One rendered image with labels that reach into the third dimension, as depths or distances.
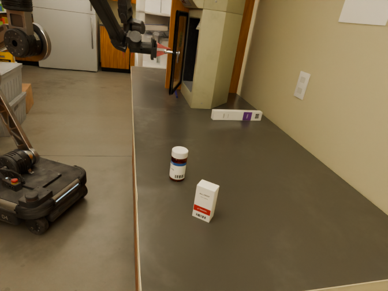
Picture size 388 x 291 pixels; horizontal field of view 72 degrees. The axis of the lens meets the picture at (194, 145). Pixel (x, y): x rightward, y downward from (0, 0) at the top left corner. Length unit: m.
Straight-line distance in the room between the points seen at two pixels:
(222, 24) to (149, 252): 1.08
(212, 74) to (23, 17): 1.00
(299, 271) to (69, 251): 1.51
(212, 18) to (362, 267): 1.10
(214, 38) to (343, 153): 0.76
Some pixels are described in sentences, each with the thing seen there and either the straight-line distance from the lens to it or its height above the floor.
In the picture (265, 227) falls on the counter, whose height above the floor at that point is 0.94.
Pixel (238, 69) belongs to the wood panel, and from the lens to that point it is 1.84.
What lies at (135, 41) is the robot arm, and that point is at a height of 1.23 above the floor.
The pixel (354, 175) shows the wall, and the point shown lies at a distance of 1.07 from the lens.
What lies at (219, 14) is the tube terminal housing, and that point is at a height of 1.39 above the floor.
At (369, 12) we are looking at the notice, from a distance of 1.11.
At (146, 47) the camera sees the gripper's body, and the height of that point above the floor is 1.21.
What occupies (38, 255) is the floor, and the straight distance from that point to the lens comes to 1.93.
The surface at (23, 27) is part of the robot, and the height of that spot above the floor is 1.21.
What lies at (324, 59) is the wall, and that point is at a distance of 1.23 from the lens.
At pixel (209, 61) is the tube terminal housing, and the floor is 1.19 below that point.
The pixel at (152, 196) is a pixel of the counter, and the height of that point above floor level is 0.94.
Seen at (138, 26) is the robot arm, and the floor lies 1.28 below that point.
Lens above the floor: 1.38
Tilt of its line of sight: 26 degrees down
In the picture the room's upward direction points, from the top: 8 degrees clockwise
